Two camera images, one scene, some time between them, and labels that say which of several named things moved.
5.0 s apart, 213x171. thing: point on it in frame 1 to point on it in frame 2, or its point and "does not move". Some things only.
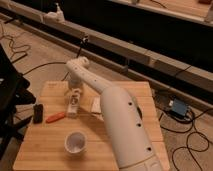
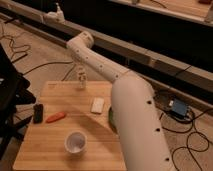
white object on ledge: (55, 16) does not move
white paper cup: (75, 142) does not move
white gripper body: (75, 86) to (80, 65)
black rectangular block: (38, 113) does not move
